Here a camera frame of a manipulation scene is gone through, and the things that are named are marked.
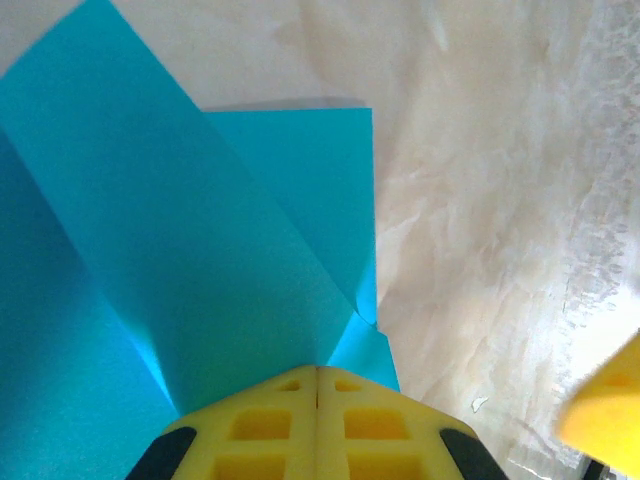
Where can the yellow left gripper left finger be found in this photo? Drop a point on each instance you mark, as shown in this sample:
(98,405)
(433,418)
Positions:
(260,435)

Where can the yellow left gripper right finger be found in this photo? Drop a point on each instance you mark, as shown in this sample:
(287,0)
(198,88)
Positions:
(380,435)

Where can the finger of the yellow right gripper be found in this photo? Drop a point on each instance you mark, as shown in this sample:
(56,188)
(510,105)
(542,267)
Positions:
(610,415)

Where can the teal cloth sheet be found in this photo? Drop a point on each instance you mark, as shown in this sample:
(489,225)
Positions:
(175,240)

